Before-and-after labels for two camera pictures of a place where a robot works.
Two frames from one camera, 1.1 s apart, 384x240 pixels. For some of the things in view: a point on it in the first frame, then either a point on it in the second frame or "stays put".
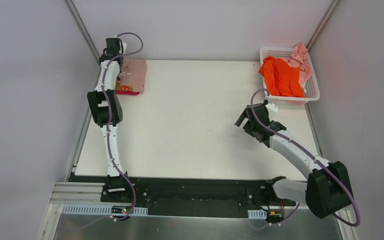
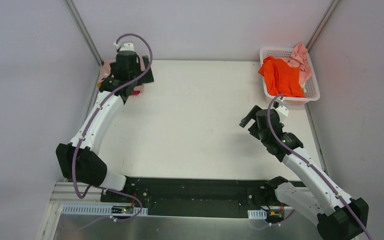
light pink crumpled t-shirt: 299,59 stays put
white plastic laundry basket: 311,87 stays put
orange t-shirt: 281,79 stays put
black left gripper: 118,62 -> 146,71
